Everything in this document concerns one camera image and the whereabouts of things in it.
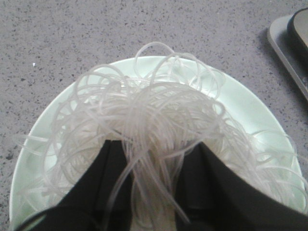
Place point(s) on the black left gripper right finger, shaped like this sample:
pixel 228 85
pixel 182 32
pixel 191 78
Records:
pixel 214 198

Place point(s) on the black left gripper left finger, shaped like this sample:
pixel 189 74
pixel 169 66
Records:
pixel 84 207

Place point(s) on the white vermicelli noodle bundle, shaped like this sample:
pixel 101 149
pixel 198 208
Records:
pixel 159 119

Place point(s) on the pale green round plate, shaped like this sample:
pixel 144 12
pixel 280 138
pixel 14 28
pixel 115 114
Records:
pixel 242 105

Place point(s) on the black silver kitchen scale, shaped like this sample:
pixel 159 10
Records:
pixel 288 36

